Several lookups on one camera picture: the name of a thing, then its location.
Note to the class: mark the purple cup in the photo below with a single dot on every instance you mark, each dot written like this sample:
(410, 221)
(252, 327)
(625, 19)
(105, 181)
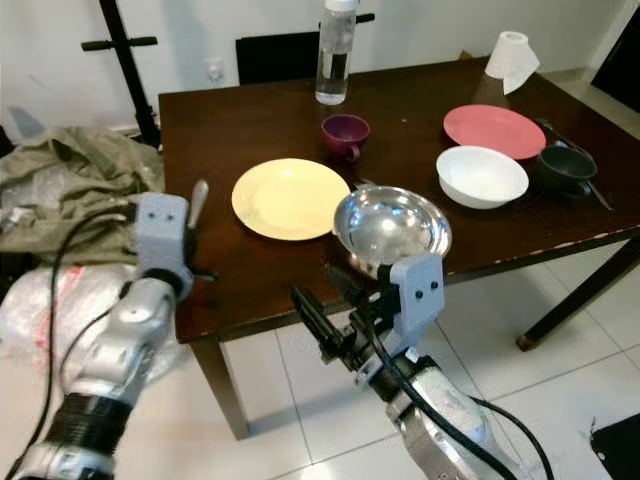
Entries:
(344, 134)

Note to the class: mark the dark green cup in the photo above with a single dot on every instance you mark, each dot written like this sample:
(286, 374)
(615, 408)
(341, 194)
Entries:
(565, 168)

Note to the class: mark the shiny steel bowl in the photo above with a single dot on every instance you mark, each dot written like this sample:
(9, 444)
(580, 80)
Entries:
(392, 228)

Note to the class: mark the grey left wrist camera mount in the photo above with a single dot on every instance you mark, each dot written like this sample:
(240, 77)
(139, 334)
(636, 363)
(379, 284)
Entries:
(163, 232)

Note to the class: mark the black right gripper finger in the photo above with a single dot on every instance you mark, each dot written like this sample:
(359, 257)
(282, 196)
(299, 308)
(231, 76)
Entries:
(352, 293)
(320, 318)

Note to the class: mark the olive green cloth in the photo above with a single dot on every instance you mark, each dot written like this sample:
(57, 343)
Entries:
(70, 175)

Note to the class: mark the black spoon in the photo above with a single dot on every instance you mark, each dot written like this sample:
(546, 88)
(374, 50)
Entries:
(557, 132)

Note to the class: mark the black flat floor object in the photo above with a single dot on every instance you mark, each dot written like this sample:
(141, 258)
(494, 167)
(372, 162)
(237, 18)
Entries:
(618, 450)

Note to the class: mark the yellow round plate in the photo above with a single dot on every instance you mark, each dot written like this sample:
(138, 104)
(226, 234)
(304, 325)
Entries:
(285, 198)

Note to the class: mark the dark wooden dining table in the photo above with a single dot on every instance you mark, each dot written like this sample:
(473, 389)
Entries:
(260, 125)

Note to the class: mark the black chair back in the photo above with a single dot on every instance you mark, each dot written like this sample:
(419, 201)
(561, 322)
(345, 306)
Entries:
(278, 58)

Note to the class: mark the white wall socket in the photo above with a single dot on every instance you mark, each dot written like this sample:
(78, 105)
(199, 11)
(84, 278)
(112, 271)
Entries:
(213, 69)

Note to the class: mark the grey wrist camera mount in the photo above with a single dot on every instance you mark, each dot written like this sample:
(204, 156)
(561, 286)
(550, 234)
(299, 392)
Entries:
(163, 232)
(415, 290)

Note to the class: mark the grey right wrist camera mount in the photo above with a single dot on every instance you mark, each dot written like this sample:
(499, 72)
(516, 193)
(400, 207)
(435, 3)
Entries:
(415, 290)

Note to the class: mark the clear plastic bubble wrap bag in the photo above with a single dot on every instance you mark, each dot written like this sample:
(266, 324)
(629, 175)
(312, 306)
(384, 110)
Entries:
(40, 310)

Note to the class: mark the black metal stand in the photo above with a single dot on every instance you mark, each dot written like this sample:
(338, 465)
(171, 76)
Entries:
(125, 60)

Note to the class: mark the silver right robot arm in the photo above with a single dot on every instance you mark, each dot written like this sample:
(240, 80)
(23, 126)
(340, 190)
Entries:
(440, 420)

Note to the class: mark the white ceramic bowl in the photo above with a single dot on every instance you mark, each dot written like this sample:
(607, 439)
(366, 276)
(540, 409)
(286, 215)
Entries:
(482, 175)

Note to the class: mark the white paper towel roll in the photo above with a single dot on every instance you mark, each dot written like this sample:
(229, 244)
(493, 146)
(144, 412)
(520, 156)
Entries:
(510, 58)

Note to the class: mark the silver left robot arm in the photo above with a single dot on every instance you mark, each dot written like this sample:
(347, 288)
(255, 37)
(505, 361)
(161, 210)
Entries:
(120, 340)

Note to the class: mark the pink round plate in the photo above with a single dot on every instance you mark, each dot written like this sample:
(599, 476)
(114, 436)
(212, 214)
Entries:
(493, 128)

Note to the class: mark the dark cabinet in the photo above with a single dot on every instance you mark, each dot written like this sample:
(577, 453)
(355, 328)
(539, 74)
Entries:
(618, 70)

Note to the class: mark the clear plastic water bottle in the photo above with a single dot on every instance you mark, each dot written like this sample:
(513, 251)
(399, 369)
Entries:
(336, 60)

